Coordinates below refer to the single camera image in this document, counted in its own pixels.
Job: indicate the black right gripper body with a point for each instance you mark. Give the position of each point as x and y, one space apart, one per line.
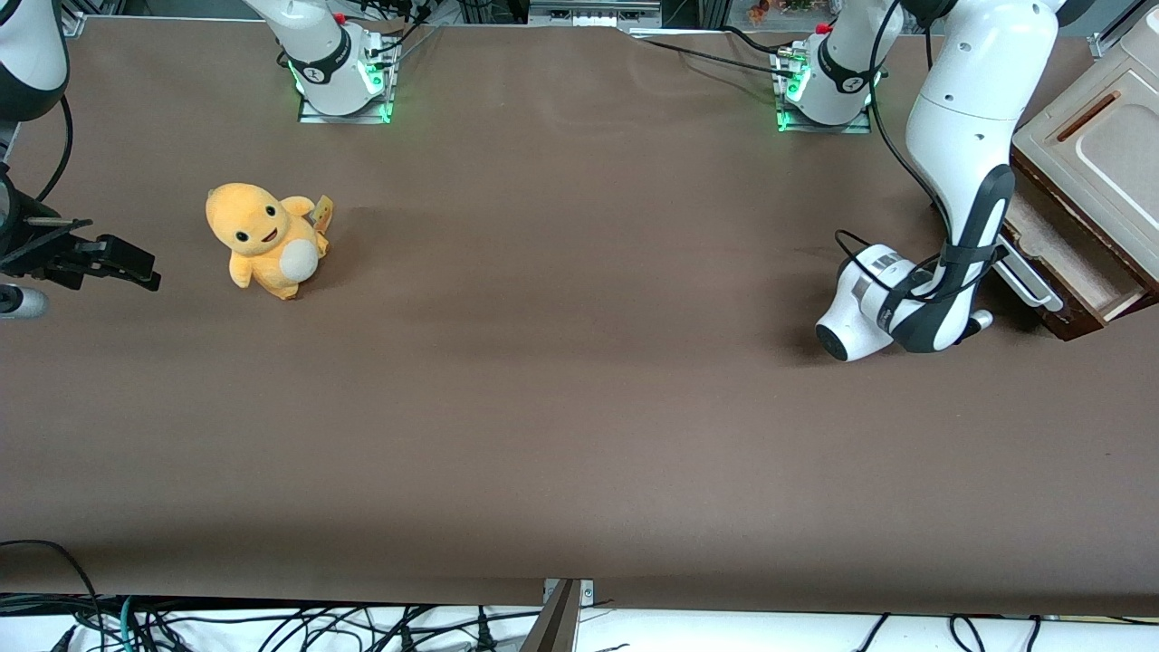
34 253

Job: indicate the dark wooden drawer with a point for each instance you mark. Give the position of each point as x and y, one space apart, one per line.
1077 263

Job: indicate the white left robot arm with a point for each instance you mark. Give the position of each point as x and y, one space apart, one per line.
964 127

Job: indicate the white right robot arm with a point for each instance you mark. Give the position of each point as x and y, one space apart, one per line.
330 63

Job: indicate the beige and brown drawer cabinet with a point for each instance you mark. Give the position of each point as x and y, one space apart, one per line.
1105 136

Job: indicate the yellow plush toy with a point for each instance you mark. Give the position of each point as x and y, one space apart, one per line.
263 231

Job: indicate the yellow plush toy tag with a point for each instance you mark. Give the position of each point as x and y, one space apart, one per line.
323 210

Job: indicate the brown table cover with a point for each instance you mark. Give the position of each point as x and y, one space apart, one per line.
579 362

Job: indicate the grey power strip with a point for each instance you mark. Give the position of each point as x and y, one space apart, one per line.
593 14

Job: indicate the grey metal bar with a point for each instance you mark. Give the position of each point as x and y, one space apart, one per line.
557 629

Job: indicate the small orange object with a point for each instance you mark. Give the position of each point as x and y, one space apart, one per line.
758 11

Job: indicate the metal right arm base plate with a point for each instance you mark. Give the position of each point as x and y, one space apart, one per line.
344 118

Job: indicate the small metal bracket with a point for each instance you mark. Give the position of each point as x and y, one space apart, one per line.
587 593

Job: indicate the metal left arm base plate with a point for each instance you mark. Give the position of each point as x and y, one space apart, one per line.
824 129

